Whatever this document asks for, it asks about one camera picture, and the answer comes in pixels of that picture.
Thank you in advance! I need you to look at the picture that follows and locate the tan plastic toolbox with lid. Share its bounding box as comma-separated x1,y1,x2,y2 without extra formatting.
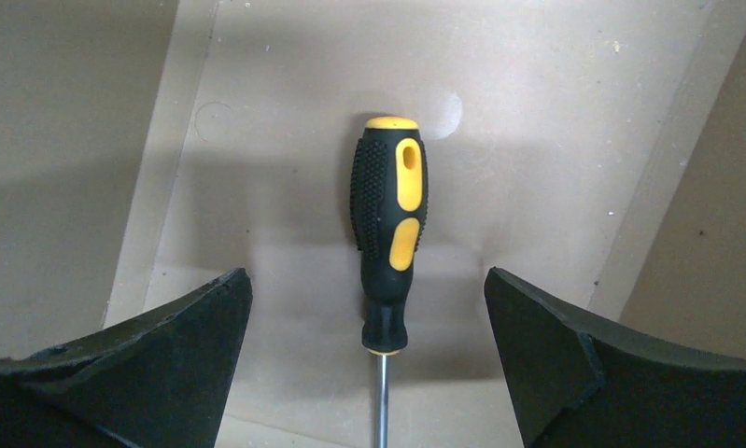
0,1,746,447

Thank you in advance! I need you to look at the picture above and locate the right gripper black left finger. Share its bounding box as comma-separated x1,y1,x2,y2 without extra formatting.
0,269,253,447

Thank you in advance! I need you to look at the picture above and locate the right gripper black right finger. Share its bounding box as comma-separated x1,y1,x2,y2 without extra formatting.
484,268,746,447

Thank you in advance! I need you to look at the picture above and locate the black yellow screwdriver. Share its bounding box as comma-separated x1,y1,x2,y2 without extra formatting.
349,116,429,447

